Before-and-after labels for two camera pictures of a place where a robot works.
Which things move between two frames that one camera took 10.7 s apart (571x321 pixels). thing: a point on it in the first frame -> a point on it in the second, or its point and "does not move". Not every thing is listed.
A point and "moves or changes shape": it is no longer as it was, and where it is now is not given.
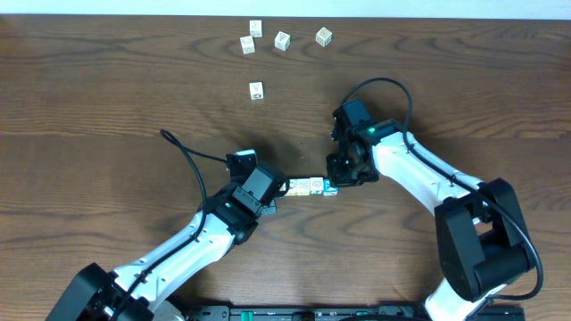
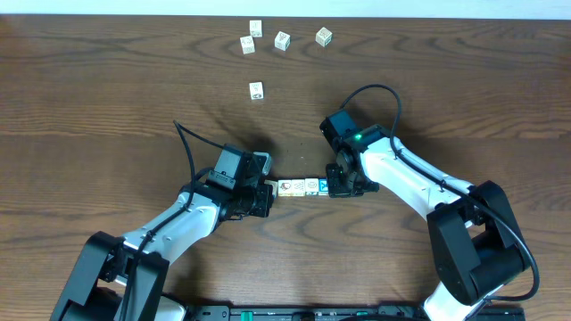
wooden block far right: [324, 37] does not move
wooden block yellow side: [256, 90] does not move
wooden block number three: [282, 40] does not move
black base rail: [356, 313] does not move
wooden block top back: [256, 28] does not move
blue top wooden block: [329, 190] moves or changes shape
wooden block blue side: [293, 187] moves or changes shape
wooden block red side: [246, 45] does not move
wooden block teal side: [316, 185] moves or changes shape
